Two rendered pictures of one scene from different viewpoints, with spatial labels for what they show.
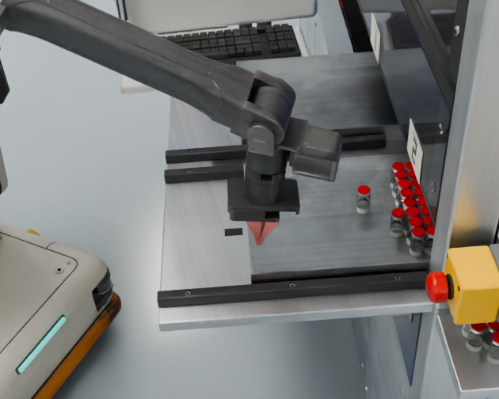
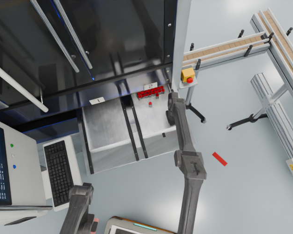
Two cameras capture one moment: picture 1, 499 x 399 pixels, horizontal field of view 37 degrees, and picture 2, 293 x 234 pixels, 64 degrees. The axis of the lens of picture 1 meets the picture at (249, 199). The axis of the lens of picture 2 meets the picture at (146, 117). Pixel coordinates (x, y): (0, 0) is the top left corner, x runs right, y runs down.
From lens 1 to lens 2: 1.24 m
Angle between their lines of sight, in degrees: 54
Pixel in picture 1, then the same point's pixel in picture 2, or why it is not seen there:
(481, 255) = (185, 70)
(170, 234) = (168, 150)
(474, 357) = not seen: hidden behind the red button
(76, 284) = (122, 224)
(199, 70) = (183, 112)
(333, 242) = (163, 111)
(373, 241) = (161, 102)
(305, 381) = not seen: hidden behind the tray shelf
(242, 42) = (58, 160)
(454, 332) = (183, 85)
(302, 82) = (94, 130)
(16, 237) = not seen: outside the picture
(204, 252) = (172, 139)
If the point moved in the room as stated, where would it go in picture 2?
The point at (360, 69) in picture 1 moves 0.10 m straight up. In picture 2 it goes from (85, 114) to (80, 108)
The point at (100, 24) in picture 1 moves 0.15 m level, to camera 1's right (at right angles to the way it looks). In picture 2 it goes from (186, 131) to (176, 101)
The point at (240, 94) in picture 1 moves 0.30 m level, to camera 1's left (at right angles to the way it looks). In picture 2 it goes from (183, 105) to (203, 162)
